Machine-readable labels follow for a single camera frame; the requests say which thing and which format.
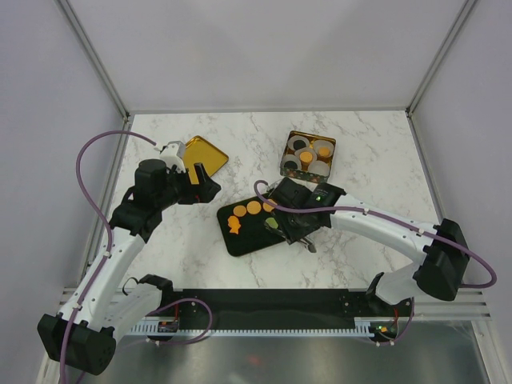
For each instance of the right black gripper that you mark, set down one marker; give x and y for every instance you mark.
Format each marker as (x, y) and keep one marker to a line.
(289, 233)

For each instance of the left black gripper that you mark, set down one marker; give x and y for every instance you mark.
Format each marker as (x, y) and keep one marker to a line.
(204, 192)

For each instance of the green round cookie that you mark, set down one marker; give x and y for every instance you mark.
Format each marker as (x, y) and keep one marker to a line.
(272, 223)

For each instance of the black round cookie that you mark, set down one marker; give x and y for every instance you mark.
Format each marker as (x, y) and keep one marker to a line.
(290, 165)
(298, 144)

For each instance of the orange bitten round cookie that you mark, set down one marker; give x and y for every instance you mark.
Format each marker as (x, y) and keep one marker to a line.
(323, 152)

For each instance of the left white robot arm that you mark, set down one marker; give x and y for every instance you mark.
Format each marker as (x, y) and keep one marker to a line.
(84, 333)

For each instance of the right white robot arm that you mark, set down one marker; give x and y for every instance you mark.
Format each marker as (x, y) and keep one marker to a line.
(437, 259)

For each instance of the gold square tin lid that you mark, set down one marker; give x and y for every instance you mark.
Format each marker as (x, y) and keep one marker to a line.
(199, 150)

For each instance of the orange fish cookie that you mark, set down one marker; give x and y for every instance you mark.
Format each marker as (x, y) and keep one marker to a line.
(234, 224)

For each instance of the black rectangular tray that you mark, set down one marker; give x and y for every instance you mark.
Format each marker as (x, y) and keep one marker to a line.
(253, 236)

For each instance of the white paper cup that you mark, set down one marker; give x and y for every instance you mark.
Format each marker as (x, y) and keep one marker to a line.
(291, 157)
(297, 153)
(319, 168)
(297, 137)
(323, 143)

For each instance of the square cookie tin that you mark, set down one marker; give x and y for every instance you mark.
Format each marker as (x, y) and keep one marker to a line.
(303, 174)

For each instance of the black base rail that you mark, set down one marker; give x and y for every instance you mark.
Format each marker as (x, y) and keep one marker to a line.
(289, 309)

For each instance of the white slotted cable duct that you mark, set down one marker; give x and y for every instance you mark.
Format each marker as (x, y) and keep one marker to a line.
(155, 328)

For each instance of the left aluminium frame post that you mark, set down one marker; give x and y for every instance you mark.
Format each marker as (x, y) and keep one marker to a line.
(92, 55)

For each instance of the aluminium frame post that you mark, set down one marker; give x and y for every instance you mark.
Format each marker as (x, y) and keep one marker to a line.
(92, 55)
(452, 34)

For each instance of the right aluminium frame post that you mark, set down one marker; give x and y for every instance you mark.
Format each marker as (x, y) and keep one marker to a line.
(452, 34)

